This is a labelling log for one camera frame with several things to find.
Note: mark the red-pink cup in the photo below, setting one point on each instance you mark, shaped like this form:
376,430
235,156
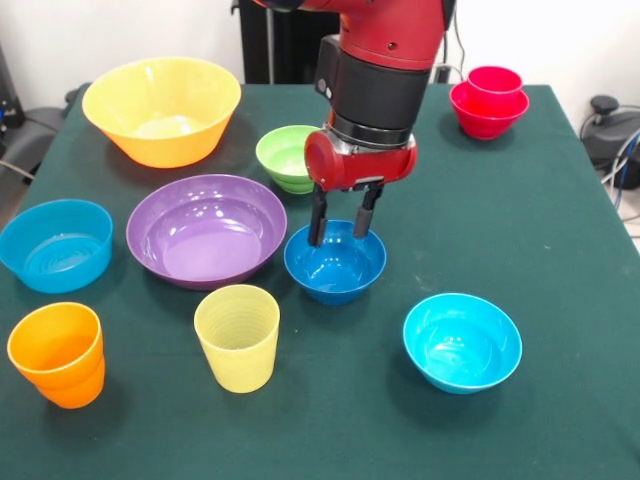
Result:
495,82

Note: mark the blue ribbed bowl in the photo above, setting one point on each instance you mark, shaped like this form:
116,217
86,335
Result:
55,260

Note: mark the yellow-green cup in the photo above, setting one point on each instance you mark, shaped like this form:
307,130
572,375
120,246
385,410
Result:
237,360

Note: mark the dark green tablecloth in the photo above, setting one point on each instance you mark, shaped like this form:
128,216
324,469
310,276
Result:
350,440

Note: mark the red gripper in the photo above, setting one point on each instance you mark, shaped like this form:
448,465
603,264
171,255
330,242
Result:
360,167

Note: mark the orange cup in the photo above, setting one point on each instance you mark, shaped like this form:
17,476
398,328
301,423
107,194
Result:
60,380

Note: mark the large orange bowl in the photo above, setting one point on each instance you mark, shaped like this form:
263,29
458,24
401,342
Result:
150,100

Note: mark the green bowl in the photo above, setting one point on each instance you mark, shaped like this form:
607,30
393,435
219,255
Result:
280,160

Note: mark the red-pink bowl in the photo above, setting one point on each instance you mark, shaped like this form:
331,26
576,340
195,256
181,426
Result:
487,120

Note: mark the dark blue bowl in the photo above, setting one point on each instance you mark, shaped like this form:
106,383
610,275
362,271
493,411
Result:
335,275

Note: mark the cyan bowl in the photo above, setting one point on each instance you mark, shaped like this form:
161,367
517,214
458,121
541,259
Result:
460,350

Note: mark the black device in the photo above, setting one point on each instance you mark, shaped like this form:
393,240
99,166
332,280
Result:
10,110

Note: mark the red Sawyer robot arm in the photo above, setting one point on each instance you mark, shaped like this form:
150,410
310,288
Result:
385,75

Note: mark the grey pedestal foot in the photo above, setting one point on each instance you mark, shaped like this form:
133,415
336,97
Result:
615,130
35,130

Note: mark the large purple bowl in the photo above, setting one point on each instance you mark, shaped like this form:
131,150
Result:
205,240

